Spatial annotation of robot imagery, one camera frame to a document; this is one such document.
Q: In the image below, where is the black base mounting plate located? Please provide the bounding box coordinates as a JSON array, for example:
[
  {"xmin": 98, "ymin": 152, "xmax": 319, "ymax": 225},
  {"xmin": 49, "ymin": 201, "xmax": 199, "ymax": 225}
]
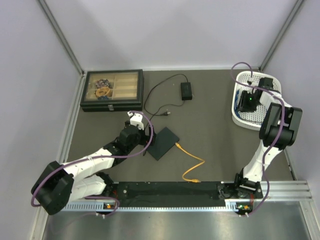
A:
[{"xmin": 100, "ymin": 181, "xmax": 251, "ymax": 208}]

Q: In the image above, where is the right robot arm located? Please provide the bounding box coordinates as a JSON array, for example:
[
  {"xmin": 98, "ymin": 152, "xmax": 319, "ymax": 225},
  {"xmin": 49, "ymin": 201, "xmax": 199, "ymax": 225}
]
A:
[{"xmin": 233, "ymin": 77, "xmax": 303, "ymax": 198}]

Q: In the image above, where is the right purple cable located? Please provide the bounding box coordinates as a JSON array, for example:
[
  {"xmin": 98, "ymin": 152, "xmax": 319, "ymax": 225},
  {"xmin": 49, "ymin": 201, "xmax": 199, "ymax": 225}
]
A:
[{"xmin": 230, "ymin": 61, "xmax": 287, "ymax": 218}]

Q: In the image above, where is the orange bracelet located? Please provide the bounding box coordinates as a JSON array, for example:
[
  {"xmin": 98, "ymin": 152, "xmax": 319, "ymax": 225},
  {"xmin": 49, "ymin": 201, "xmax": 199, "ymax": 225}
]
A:
[{"xmin": 94, "ymin": 86, "xmax": 113, "ymax": 98}]

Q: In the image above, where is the black jewelry display box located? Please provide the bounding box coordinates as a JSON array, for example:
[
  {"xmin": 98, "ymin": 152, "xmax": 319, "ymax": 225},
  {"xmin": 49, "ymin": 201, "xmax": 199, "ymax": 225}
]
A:
[{"xmin": 80, "ymin": 69, "xmax": 144, "ymax": 112}]

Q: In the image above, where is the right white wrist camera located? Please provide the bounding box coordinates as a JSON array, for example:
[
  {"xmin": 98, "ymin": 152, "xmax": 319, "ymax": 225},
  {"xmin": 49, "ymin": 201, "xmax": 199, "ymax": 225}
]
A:
[{"xmin": 246, "ymin": 77, "xmax": 259, "ymax": 88}]

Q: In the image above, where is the black network switch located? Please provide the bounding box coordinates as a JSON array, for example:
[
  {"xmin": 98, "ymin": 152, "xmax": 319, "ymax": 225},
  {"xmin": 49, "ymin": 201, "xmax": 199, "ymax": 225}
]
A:
[{"xmin": 147, "ymin": 127, "xmax": 180, "ymax": 161}]

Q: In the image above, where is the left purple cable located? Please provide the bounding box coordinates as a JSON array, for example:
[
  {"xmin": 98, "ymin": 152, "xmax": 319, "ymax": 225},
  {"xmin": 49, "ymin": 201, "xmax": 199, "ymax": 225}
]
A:
[{"xmin": 30, "ymin": 110, "xmax": 155, "ymax": 221}]

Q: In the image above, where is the black power adapter with cord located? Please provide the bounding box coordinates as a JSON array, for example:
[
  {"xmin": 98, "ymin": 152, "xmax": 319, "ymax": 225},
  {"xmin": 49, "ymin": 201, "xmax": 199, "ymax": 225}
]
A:
[{"xmin": 143, "ymin": 73, "xmax": 193, "ymax": 119}]

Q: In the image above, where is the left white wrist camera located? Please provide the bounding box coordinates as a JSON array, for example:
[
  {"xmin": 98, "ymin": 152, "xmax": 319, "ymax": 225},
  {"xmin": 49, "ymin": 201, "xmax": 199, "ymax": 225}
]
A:
[{"xmin": 127, "ymin": 111, "xmax": 145, "ymax": 130}]

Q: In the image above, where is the yellow ethernet cable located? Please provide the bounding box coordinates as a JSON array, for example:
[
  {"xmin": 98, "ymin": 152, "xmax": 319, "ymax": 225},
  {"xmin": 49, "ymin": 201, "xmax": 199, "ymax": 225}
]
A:
[{"xmin": 174, "ymin": 142, "xmax": 206, "ymax": 185}]

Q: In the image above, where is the purple cable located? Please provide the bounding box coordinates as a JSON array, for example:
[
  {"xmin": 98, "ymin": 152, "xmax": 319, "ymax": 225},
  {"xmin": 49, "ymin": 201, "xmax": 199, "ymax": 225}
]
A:
[
  {"xmin": 230, "ymin": 61, "xmax": 287, "ymax": 218},
  {"xmin": 30, "ymin": 110, "xmax": 155, "ymax": 221}
]

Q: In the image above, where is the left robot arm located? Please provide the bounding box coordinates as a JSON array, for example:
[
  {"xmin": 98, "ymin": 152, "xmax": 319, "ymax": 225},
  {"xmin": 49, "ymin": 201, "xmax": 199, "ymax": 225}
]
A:
[{"xmin": 31, "ymin": 122, "xmax": 156, "ymax": 215}]

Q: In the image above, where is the white slotted cable duct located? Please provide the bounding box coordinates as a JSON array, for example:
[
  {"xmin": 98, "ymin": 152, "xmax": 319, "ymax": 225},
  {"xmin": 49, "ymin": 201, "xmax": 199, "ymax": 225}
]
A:
[{"xmin": 61, "ymin": 200, "xmax": 239, "ymax": 212}]

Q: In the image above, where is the aluminium frame rail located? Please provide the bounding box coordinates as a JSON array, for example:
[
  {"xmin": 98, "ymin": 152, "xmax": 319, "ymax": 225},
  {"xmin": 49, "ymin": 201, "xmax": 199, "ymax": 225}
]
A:
[{"xmin": 266, "ymin": 180, "xmax": 312, "ymax": 202}]

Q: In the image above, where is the dark beaded bracelet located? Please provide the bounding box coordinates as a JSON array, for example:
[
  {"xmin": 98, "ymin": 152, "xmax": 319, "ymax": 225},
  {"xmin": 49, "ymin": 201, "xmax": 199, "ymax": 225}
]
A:
[{"xmin": 94, "ymin": 78, "xmax": 111, "ymax": 88}]

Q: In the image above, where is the white perforated plastic basket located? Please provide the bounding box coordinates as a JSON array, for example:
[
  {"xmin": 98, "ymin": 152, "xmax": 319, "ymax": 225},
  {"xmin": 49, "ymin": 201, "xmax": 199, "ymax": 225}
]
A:
[{"xmin": 231, "ymin": 70, "xmax": 282, "ymax": 131}]

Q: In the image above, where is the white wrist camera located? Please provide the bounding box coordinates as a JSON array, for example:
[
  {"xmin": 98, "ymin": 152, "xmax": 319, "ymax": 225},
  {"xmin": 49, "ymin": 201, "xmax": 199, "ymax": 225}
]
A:
[
  {"xmin": 246, "ymin": 77, "xmax": 259, "ymax": 88},
  {"xmin": 127, "ymin": 111, "xmax": 145, "ymax": 130}
]

